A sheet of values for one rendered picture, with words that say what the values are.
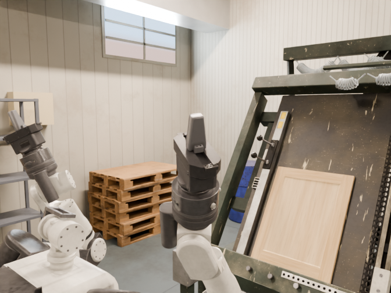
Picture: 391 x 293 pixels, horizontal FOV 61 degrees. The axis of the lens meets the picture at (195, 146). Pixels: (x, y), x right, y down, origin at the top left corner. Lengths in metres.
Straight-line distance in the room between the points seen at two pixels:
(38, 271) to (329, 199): 1.49
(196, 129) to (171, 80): 5.44
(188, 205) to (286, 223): 1.41
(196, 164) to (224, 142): 5.34
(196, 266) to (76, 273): 0.29
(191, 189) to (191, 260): 0.16
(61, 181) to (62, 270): 0.34
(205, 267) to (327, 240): 1.26
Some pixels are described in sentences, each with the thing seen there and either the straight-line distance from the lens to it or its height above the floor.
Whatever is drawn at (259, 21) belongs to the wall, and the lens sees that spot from 5.65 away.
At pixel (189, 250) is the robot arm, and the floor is 1.47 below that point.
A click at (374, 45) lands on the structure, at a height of 2.14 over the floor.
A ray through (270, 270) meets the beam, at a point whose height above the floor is 0.88.
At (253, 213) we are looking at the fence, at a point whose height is 1.10.
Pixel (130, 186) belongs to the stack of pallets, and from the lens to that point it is 4.25.
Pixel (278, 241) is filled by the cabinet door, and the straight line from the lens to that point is 1.96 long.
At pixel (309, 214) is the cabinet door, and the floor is 1.15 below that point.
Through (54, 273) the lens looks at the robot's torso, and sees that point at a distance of 0.85.
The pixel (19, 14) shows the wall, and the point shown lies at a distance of 4.64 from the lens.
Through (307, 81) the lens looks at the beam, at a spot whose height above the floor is 1.89.
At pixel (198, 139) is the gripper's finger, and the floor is 1.68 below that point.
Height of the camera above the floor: 1.73
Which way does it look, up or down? 7 degrees down
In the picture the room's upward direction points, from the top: straight up
